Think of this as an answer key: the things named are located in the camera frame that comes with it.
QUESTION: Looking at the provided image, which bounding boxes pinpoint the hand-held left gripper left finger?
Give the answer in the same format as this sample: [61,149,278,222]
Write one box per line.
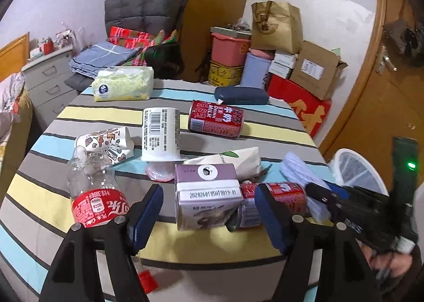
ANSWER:
[39,184,164,302]

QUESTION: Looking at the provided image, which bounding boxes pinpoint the person's right hand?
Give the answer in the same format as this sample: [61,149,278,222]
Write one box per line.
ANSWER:
[366,245,414,287]

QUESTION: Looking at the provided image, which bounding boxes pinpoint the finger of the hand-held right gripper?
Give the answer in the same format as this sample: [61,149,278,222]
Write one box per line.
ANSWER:
[323,180,352,195]
[305,183,338,212]

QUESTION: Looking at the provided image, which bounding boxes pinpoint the tray of clutter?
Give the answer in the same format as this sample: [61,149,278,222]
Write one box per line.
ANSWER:
[210,22,252,38]

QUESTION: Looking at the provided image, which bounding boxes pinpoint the patterned paper cup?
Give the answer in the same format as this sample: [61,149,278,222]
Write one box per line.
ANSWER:
[74,126,135,165]

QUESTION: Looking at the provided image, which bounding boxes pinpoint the red box with gold print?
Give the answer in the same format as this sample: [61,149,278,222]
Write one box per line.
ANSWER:
[267,75,332,139]

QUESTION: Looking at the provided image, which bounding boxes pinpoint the clear bottle with red label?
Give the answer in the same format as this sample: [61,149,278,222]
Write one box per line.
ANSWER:
[66,146,133,229]

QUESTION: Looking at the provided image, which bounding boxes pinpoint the crushed red drink can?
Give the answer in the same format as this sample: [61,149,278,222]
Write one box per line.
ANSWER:
[227,182,310,231]

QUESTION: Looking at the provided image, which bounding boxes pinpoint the lavender box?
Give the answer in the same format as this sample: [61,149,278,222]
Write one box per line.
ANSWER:
[240,48,275,89]

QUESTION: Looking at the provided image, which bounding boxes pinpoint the bags hanging on door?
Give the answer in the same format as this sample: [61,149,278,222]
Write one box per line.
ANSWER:
[382,19,424,67]

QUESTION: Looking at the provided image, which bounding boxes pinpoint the pink plastic lid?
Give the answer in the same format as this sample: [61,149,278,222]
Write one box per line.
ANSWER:
[147,161,174,183]

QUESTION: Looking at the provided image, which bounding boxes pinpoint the dark blue glasses case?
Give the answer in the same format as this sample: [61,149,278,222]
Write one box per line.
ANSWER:
[214,86,269,105]

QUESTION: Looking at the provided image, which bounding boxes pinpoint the yellow tissue pack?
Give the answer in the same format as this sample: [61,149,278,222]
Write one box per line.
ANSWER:
[91,66,154,102]

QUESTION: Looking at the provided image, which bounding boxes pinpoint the wooden headboard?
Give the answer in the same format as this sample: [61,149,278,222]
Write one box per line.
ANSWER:
[0,32,30,82]

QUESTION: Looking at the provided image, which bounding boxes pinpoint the striped tablecloth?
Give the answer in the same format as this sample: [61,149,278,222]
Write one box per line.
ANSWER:
[0,78,335,302]

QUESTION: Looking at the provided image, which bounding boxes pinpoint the open cardboard box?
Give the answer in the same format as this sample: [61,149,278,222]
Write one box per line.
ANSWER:
[290,40,348,100]

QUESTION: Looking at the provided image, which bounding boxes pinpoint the grey quilted cushion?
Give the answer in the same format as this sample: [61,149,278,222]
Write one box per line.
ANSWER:
[104,0,190,33]

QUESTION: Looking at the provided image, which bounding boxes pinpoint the brown paper bag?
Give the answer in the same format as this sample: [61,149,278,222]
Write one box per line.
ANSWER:
[251,1,303,54]

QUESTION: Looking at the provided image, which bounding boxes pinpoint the white paper pouch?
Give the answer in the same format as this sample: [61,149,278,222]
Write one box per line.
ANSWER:
[184,146,260,180]

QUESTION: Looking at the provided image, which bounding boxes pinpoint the yellow patterned box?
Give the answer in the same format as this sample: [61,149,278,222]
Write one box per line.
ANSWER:
[207,60,246,87]

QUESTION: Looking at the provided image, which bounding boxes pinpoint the grey drawer cabinet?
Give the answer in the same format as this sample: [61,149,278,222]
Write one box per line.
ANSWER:
[21,45,78,130]

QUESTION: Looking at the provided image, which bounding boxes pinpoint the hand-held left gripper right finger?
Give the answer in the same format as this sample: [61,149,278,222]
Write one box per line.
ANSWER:
[254,184,381,302]

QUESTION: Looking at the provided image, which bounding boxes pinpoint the white round trash bin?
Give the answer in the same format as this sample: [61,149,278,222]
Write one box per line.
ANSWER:
[328,148,390,197]

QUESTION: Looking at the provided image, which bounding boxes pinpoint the purple milk carton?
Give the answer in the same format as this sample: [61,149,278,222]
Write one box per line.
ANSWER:
[174,163,242,231]

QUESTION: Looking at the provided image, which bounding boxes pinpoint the metal door handle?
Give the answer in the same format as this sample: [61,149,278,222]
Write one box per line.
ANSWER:
[376,45,397,74]

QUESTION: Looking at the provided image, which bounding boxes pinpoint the pale blue plastic bag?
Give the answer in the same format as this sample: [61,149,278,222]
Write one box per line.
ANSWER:
[280,151,332,221]

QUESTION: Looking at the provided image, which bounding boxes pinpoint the pink storage bin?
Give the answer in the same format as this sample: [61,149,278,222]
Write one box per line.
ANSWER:
[210,32,252,67]

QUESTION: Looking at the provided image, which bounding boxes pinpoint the red milk drink can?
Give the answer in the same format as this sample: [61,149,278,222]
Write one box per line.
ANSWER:
[188,100,245,138]

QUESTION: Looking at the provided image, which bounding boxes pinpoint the blue folded cloth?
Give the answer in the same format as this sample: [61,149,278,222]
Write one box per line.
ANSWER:
[68,41,140,77]

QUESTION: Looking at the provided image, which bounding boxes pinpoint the white yogurt cup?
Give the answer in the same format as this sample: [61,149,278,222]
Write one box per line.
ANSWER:
[141,107,188,162]

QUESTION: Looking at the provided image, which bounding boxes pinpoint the wooden door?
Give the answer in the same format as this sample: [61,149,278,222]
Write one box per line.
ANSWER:
[320,0,424,190]

